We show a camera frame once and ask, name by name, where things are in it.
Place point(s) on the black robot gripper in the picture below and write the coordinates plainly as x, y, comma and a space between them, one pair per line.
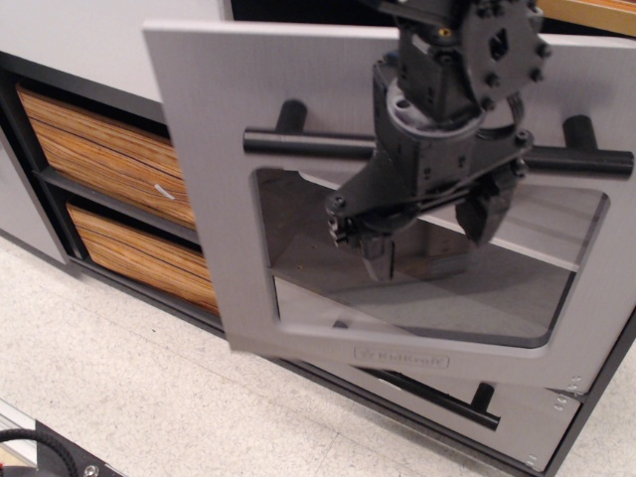
432, 150

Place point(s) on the grey toy oven door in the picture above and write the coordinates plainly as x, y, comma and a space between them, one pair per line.
261, 217

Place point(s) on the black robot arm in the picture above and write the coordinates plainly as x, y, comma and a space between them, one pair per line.
493, 46

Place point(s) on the grey oven rack shelf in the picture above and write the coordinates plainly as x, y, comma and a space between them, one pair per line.
548, 225

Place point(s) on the grey lower oven drawer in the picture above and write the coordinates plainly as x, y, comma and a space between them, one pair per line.
534, 420

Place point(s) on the lower wood-pattern storage bin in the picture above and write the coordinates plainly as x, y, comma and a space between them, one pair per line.
171, 267

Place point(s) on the wood-pattern storage bin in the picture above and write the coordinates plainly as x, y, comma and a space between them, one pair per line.
171, 267
119, 160

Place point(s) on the upper wood-pattern storage bin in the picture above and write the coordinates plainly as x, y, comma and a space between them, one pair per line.
119, 160

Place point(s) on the black oven door handle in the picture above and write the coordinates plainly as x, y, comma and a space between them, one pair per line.
580, 154

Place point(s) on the black drawer handle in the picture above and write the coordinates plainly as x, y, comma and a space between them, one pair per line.
456, 404

